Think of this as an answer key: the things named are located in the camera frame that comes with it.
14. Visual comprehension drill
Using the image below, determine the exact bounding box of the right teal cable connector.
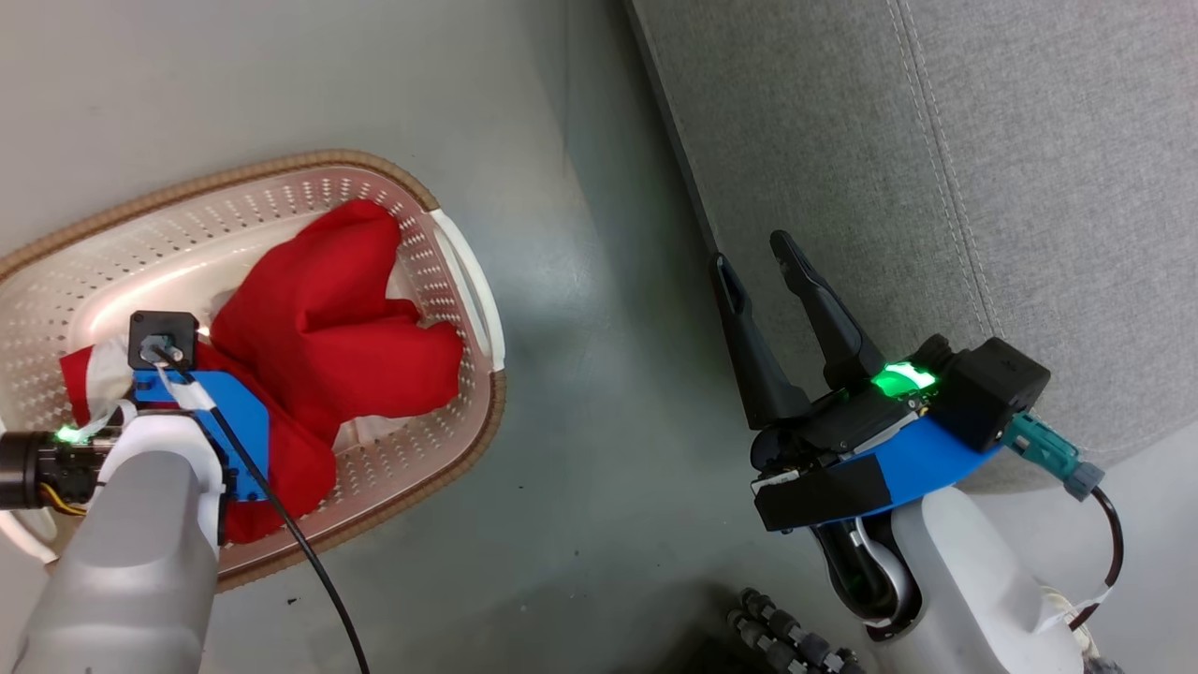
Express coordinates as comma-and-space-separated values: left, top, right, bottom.
1003, 412, 1106, 503

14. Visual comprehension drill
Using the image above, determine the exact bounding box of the grey fabric sofa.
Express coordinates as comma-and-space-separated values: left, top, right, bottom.
625, 0, 1198, 495

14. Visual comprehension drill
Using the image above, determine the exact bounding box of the left black camera cable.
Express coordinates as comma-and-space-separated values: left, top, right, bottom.
167, 348, 372, 674

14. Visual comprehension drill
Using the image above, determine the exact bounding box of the right black camera cable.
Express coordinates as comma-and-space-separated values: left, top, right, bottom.
1065, 485, 1126, 632

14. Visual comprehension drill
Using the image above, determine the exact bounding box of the left white cable label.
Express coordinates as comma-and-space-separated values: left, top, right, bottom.
155, 365, 219, 414

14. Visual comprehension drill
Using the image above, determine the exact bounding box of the red garment white trim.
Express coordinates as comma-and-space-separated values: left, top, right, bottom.
208, 198, 466, 446

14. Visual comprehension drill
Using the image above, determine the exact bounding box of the black camera cable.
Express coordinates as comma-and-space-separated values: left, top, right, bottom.
167, 348, 372, 674
1065, 485, 1126, 632

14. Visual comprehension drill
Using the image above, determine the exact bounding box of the white perforated laundry basket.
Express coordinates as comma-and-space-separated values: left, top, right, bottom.
0, 150, 508, 593

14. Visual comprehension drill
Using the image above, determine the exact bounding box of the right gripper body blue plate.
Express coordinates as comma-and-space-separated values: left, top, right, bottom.
749, 359, 1006, 535

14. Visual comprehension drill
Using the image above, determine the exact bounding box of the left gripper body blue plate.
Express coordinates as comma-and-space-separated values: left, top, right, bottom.
0, 369, 272, 512

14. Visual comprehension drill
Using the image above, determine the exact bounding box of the right white cable label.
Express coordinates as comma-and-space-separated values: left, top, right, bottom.
1037, 579, 1117, 656

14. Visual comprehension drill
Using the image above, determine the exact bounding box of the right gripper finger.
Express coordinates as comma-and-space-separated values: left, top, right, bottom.
709, 252, 811, 432
769, 230, 886, 390

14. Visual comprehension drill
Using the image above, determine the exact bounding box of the white cable label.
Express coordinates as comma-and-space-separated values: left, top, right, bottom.
1037, 579, 1117, 656
155, 365, 219, 414

